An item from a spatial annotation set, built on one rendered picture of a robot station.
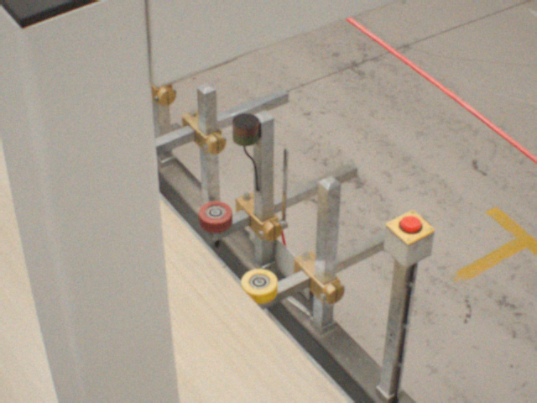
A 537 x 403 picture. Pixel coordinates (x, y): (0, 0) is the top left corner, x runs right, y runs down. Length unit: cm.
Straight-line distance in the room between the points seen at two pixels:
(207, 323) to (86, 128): 198
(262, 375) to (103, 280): 183
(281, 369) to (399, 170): 201
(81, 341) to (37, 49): 14
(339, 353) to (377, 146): 182
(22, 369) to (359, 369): 78
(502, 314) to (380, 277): 45
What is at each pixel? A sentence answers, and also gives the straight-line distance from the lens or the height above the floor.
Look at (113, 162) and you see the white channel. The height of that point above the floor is 239.
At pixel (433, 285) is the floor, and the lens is 374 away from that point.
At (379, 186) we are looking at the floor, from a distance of 410.
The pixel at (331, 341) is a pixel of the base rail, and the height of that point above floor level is 70.
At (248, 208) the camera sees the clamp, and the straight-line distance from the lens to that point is 267.
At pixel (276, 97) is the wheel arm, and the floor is 96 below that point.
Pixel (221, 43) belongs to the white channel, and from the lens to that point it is 41.
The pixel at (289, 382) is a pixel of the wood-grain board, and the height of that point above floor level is 90.
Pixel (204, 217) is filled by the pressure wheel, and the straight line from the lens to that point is 260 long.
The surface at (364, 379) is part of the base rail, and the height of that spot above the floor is 70.
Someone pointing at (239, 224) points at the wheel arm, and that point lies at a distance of 266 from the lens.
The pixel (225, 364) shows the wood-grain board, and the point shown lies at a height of 90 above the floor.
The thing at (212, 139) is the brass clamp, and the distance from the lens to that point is 272.
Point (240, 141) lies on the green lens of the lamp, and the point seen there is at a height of 114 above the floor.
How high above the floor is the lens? 264
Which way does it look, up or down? 41 degrees down
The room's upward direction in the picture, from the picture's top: straight up
